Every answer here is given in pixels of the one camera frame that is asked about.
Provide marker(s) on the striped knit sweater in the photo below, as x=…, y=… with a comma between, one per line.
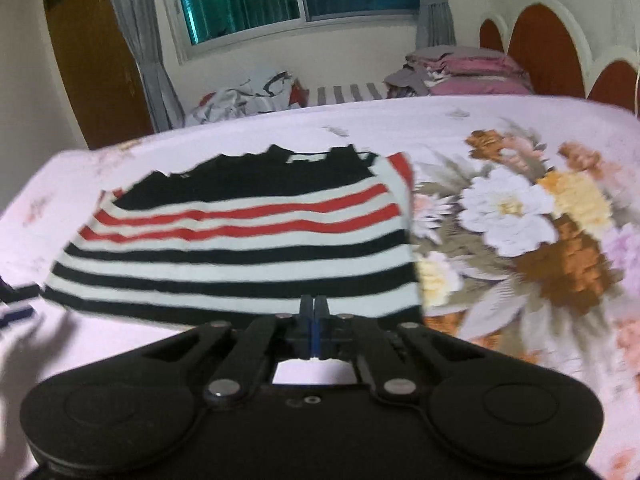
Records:
x=225, y=260

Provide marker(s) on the stack of folded bedding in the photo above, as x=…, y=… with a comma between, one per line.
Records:
x=475, y=67

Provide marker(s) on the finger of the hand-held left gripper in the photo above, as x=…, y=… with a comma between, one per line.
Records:
x=15, y=313
x=20, y=291

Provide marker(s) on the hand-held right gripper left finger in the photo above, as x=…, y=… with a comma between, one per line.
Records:
x=305, y=327

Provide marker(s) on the scalloped red white headboard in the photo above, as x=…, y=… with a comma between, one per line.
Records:
x=545, y=50

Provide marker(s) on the grey white striped cloth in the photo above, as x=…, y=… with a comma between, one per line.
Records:
x=345, y=92

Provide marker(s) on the brown wooden door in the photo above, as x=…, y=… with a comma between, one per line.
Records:
x=90, y=70

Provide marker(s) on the pink floral bed sheet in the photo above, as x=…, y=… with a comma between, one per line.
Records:
x=350, y=122

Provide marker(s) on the grey window curtain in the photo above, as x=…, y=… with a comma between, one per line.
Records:
x=145, y=60
x=435, y=10

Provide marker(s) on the pile of crumpled clothes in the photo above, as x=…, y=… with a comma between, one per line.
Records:
x=240, y=97

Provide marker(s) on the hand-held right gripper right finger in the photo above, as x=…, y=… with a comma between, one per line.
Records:
x=322, y=330

